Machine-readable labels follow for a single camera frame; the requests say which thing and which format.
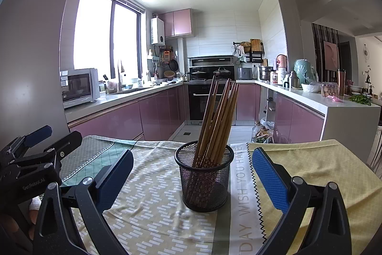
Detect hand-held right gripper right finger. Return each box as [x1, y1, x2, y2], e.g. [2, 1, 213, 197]
[252, 147, 353, 255]

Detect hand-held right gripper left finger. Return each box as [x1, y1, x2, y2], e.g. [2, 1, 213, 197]
[35, 149, 134, 255]

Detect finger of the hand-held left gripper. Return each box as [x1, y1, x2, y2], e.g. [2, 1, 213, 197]
[0, 125, 53, 162]
[12, 130, 83, 172]

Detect black mesh utensil holder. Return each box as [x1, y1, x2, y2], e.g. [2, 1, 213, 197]
[175, 140, 234, 212]

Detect bunch of wooden chopsticks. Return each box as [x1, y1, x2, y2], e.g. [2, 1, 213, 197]
[191, 74, 239, 208]

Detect person's left hand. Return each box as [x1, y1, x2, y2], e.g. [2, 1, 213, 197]
[28, 196, 43, 227]

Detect multicolour patterned tablecloth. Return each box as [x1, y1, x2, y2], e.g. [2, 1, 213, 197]
[60, 136, 382, 255]

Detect plastic bag of vegetables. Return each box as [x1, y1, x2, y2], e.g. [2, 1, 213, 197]
[251, 120, 275, 143]

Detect pink base cabinets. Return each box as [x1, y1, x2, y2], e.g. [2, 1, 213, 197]
[68, 83, 188, 142]
[236, 83, 326, 143]

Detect white microwave oven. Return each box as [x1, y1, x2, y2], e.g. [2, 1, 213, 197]
[60, 68, 100, 109]

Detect white kitchen countertop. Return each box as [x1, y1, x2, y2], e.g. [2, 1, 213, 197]
[64, 80, 189, 122]
[236, 79, 382, 154]

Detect grey refrigerator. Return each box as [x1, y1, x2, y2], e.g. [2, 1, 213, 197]
[0, 0, 83, 148]

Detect steel kitchen faucet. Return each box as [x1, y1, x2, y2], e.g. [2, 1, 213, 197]
[117, 59, 126, 91]

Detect white bowl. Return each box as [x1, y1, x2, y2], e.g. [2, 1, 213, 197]
[301, 83, 321, 93]

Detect steel thermos flask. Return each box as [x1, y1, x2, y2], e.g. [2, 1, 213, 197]
[288, 70, 299, 89]

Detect black built-in oven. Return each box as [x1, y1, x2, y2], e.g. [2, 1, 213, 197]
[187, 82, 236, 125]

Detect steel stockpot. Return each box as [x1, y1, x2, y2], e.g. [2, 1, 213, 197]
[258, 65, 274, 82]

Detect dining chair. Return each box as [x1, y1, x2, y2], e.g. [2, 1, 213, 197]
[368, 126, 382, 178]

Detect clear plastic food container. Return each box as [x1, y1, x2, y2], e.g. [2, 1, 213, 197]
[321, 82, 341, 98]

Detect kitchen window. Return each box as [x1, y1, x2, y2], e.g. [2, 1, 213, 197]
[73, 0, 146, 79]

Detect silver rice cooker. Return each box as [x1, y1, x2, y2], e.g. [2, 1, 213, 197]
[237, 67, 253, 80]

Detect green air fryer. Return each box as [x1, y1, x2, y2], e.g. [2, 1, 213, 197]
[294, 59, 317, 85]

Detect black wok with lid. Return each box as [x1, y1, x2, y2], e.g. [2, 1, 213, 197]
[189, 70, 207, 81]
[212, 67, 232, 79]

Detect green leafy vegetables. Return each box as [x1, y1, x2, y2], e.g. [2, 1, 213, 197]
[349, 94, 372, 106]

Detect copper tumbler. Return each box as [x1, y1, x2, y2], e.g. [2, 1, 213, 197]
[338, 69, 346, 97]

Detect black range hood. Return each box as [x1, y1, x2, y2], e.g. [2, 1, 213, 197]
[187, 55, 235, 68]

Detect dark slatted partition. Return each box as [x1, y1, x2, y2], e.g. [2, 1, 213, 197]
[312, 23, 341, 84]

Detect black wall rack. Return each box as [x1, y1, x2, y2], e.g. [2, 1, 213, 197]
[233, 39, 264, 63]

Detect pink wall painting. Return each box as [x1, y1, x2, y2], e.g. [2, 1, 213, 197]
[324, 41, 339, 72]

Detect white wall water heater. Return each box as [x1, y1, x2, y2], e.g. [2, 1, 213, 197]
[150, 17, 165, 44]

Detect pink wall cabinets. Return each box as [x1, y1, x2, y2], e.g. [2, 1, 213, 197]
[158, 8, 192, 38]

